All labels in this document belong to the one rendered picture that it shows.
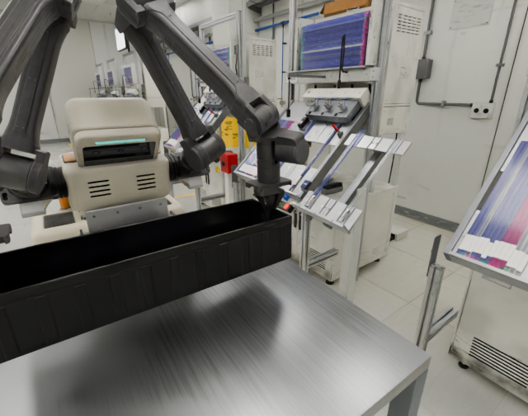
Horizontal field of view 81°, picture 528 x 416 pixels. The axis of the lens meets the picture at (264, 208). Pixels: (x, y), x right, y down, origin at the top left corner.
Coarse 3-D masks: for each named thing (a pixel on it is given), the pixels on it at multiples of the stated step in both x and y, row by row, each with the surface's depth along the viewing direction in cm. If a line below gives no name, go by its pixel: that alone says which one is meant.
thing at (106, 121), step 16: (80, 112) 75; (96, 112) 77; (112, 112) 79; (128, 112) 81; (144, 112) 83; (80, 128) 74; (96, 128) 75; (112, 128) 77; (128, 128) 79; (144, 128) 81; (80, 144) 74; (96, 144) 76; (112, 144) 79; (128, 144) 81; (144, 144) 84; (80, 160) 79; (96, 160) 81; (112, 160) 84; (128, 160) 86
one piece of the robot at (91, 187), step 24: (72, 168) 80; (96, 168) 82; (120, 168) 85; (144, 168) 89; (168, 168) 94; (72, 192) 81; (96, 192) 84; (120, 192) 88; (144, 192) 92; (168, 192) 97
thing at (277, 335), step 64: (128, 320) 65; (192, 320) 65; (256, 320) 65; (320, 320) 65; (0, 384) 51; (64, 384) 51; (128, 384) 51; (192, 384) 51; (256, 384) 51; (320, 384) 51; (384, 384) 51
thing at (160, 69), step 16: (144, 0) 68; (128, 32) 75; (144, 32) 75; (144, 48) 76; (160, 48) 78; (144, 64) 80; (160, 64) 78; (160, 80) 80; (176, 80) 81; (176, 96) 81; (176, 112) 84; (192, 112) 85; (192, 128) 85; (208, 128) 90; (192, 144) 86; (224, 144) 92; (192, 160) 89; (208, 160) 88
